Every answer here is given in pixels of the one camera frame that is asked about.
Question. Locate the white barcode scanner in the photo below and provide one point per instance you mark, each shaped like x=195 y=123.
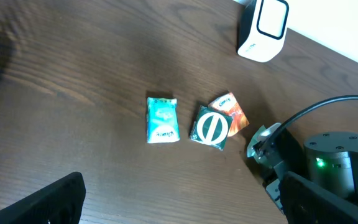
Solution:
x=262 y=29

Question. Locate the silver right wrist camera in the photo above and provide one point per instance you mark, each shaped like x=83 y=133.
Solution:
x=268 y=132

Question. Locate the dark green round-logo packet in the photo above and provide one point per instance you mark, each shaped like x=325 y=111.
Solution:
x=211 y=128

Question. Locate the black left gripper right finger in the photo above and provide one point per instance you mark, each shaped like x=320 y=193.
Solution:
x=306 y=202

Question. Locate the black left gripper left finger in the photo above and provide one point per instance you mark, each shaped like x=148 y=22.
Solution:
x=59 y=202

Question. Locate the orange tissue packet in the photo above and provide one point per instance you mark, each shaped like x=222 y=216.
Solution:
x=228 y=105

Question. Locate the teal snack packet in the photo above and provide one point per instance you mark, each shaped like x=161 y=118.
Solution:
x=254 y=140

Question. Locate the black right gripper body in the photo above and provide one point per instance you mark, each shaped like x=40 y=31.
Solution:
x=283 y=154

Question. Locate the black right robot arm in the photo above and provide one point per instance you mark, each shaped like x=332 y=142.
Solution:
x=329 y=160

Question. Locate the white teal tissue pack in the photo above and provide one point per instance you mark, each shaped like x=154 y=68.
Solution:
x=162 y=122

